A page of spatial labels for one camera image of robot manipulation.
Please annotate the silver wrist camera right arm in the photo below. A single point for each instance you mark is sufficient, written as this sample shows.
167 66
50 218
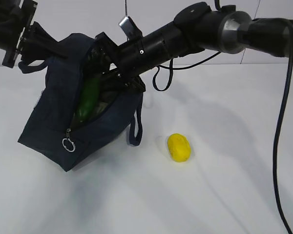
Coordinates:
130 28

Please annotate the glass container with green lid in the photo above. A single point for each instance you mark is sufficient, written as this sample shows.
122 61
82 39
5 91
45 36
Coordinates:
105 99

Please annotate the green cucumber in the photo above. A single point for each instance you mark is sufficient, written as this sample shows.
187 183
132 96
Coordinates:
88 98

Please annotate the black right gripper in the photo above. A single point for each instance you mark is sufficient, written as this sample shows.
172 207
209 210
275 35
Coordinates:
104 60

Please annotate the dark navy fabric lunch bag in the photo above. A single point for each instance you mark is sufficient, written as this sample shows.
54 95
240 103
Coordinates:
48 129

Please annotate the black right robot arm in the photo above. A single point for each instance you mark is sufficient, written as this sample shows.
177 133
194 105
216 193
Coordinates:
195 29

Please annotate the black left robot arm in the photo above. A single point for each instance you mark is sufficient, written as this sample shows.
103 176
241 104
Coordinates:
5 8

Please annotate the yellow lemon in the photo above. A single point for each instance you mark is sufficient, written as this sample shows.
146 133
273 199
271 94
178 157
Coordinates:
178 147

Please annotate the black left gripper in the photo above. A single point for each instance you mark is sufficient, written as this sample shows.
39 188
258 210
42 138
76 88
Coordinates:
36 43

